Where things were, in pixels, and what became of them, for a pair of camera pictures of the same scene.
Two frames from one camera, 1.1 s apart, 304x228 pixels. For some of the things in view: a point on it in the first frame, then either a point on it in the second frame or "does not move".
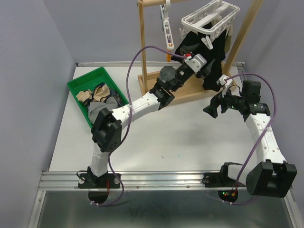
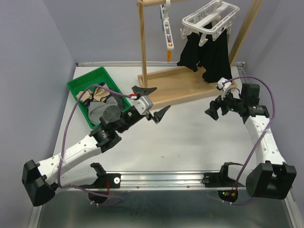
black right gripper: (218, 99) does not move
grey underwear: (94, 107) does not move
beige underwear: (99, 93) does not move
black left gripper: (204, 70) → (157, 115)
